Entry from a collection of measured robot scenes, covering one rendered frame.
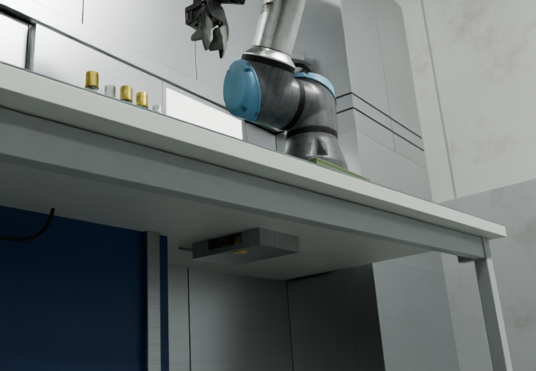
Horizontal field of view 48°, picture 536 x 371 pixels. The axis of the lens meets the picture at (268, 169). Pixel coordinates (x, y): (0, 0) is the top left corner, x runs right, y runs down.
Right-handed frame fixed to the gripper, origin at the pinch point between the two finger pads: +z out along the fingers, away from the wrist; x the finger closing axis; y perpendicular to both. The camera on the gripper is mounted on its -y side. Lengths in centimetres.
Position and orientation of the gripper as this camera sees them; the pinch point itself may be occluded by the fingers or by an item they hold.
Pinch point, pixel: (215, 49)
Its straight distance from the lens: 159.4
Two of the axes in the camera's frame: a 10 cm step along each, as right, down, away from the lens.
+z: 0.7, 9.5, -3.2
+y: -8.0, 2.4, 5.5
